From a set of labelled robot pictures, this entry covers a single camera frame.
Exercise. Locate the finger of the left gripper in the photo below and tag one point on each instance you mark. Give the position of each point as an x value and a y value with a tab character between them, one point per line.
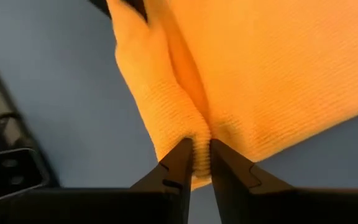
137	7
102	6

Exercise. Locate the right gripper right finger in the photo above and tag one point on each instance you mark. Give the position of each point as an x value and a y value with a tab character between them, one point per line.
259	207

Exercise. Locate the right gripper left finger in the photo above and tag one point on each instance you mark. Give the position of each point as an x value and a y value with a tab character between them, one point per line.
154	205

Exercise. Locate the yellow microfibre towel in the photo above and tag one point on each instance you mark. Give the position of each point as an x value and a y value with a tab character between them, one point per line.
259	77

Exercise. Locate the blue-grey table mat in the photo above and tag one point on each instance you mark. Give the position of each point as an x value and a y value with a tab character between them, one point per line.
73	93

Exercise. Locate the black square camera box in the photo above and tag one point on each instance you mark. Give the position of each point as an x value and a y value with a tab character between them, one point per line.
11	174

